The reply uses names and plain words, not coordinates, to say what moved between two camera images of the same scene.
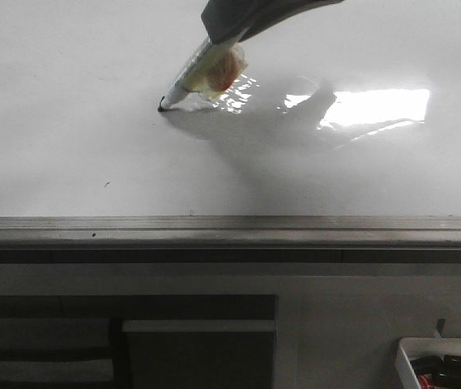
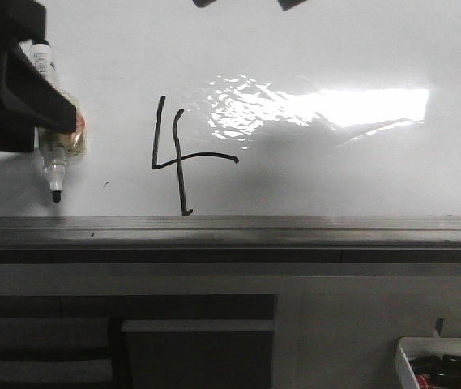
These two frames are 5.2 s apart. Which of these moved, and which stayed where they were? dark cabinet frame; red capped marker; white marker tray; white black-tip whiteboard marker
Moved: white black-tip whiteboard marker
Stayed: white marker tray; dark cabinet frame; red capped marker
